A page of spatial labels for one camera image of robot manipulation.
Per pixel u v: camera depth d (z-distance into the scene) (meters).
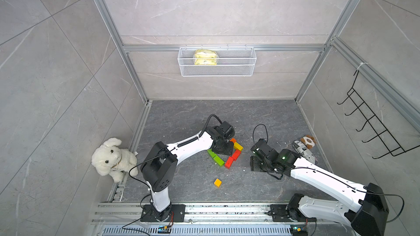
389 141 0.61
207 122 0.66
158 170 0.46
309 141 0.95
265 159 0.58
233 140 0.96
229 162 0.86
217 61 0.88
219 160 0.88
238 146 0.93
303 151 0.90
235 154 0.91
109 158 0.74
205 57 0.88
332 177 0.46
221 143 0.64
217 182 0.81
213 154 0.89
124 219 0.73
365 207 0.39
